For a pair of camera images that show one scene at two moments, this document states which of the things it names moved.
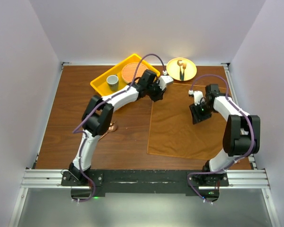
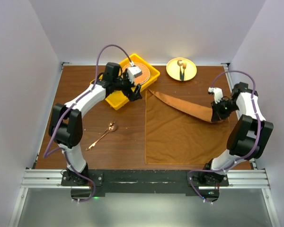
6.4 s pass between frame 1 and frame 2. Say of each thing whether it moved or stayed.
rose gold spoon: stayed
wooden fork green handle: stayed
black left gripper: moved
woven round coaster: stayed
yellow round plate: stayed
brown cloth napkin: moved
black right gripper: moved
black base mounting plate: stayed
